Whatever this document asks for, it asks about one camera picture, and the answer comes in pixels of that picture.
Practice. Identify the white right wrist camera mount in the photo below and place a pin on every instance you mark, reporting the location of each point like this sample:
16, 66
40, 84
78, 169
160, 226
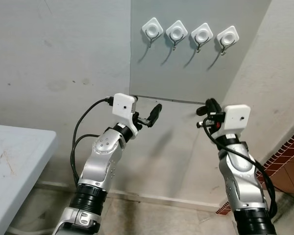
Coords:
237, 117

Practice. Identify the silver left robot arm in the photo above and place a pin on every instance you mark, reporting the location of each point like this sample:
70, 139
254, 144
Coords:
103, 161

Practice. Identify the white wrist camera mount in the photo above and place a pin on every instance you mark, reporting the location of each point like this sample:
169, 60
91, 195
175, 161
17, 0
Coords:
122, 104
237, 117

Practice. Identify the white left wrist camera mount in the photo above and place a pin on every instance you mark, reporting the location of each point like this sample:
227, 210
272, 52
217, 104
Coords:
122, 104

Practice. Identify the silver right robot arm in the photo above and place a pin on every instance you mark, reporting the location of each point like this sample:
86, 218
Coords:
242, 181

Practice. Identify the white folding table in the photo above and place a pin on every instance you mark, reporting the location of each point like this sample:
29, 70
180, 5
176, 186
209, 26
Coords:
14, 161

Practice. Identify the grey wall panel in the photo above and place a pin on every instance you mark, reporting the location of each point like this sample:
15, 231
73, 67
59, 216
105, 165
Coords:
186, 73

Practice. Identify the white square adhesive wall hook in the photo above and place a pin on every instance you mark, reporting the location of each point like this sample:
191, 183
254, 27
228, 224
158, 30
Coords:
176, 32
228, 37
202, 35
152, 30

